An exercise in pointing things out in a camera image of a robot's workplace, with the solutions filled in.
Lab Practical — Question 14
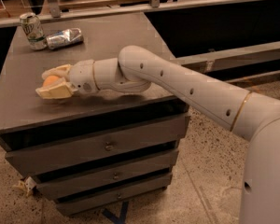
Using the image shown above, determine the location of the grey metal railing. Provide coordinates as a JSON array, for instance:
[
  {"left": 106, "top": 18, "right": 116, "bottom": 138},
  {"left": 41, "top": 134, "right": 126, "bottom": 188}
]
[{"left": 0, "top": 0, "right": 280, "bottom": 79}]

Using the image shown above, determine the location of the top grey drawer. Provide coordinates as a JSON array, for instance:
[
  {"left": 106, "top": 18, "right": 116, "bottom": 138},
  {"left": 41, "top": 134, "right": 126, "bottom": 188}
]
[{"left": 6, "top": 114, "right": 189, "bottom": 176}]

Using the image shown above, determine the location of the bottom grey drawer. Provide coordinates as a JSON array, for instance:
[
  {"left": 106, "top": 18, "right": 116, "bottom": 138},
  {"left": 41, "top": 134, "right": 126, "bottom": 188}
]
[{"left": 56, "top": 173, "right": 172, "bottom": 216}]

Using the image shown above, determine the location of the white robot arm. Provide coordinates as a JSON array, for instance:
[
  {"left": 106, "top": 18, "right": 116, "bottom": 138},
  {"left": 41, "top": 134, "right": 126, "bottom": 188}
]
[{"left": 36, "top": 46, "right": 280, "bottom": 224}]

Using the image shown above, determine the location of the blue tape on floor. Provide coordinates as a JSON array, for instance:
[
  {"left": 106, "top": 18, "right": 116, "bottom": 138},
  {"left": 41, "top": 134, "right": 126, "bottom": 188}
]
[{"left": 102, "top": 201, "right": 130, "bottom": 224}]

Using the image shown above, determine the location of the grey drawer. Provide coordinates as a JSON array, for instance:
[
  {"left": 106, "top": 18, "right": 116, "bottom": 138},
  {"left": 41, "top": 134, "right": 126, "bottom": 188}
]
[
  {"left": 6, "top": 114, "right": 189, "bottom": 176},
  {"left": 56, "top": 173, "right": 172, "bottom": 216},
  {"left": 37, "top": 148, "right": 178, "bottom": 200}
]

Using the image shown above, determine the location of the upright green soda can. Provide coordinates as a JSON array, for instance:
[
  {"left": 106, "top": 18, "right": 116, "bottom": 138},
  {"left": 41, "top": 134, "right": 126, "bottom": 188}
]
[{"left": 20, "top": 12, "right": 47, "bottom": 50}]

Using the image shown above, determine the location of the middle grey drawer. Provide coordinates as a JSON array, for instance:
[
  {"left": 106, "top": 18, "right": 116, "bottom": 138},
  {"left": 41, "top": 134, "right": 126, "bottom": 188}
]
[{"left": 37, "top": 148, "right": 178, "bottom": 200}]

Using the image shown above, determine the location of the crumpled paper scrap on floor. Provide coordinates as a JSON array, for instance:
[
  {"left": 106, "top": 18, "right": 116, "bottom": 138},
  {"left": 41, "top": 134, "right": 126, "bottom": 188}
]
[{"left": 13, "top": 176, "right": 36, "bottom": 197}]

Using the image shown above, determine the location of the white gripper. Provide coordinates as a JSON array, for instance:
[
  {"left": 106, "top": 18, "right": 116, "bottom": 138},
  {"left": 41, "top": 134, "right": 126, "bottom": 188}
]
[{"left": 35, "top": 60, "right": 99, "bottom": 99}]

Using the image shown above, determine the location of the orange fruit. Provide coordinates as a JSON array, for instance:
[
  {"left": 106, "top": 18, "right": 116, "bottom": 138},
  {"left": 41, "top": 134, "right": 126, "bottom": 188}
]
[{"left": 43, "top": 76, "right": 59, "bottom": 87}]

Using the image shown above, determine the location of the lying silver redbull can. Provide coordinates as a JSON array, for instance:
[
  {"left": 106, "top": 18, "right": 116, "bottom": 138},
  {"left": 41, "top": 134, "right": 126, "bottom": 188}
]
[{"left": 47, "top": 28, "right": 84, "bottom": 50}]

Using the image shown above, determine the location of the grey drawer cabinet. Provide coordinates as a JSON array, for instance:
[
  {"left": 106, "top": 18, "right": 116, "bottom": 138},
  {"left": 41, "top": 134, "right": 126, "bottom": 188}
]
[{"left": 0, "top": 12, "right": 198, "bottom": 217}]

